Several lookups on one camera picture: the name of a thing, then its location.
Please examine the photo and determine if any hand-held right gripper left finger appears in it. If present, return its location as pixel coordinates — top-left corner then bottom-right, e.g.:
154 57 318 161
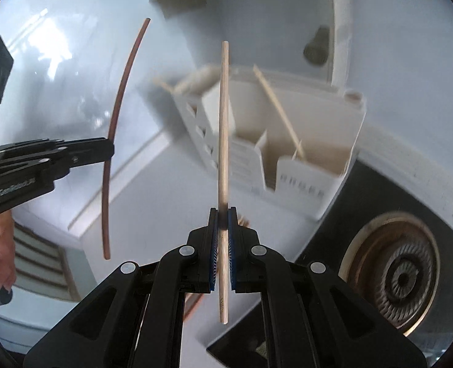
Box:
23 207 221 368

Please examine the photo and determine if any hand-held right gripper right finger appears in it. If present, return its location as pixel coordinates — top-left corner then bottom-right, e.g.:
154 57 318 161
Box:
228 206 428 368

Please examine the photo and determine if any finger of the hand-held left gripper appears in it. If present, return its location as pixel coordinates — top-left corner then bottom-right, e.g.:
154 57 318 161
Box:
0 138 68 162
0 137 115 192

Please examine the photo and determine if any row of wooden chopsticks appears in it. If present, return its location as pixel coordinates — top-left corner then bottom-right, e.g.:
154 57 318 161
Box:
182 217 250 320

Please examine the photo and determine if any dark brown chopstick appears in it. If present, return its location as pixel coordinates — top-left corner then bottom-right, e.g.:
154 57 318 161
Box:
102 18 151 260

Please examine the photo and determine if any white plastic utensil holder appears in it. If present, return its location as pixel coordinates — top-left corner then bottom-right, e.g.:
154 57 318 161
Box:
153 64 367 221

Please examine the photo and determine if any light tan chopstick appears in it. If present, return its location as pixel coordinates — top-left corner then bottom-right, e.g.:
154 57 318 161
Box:
153 78 182 94
216 41 231 324

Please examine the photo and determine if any thin pale bamboo chopstick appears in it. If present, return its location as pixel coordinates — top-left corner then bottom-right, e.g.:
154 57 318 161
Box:
252 64 305 160

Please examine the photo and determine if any black glass gas stove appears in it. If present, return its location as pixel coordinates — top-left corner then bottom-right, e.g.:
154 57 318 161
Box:
207 159 453 368

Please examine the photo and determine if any large round gas burner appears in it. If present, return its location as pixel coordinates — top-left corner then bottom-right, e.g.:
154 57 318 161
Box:
337 212 442 336

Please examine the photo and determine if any dark round wall fitting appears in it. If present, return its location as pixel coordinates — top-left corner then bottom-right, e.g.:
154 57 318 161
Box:
303 25 332 66

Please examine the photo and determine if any white wall-mounted bracket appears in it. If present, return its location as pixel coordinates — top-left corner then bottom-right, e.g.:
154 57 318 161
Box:
150 0 353 93

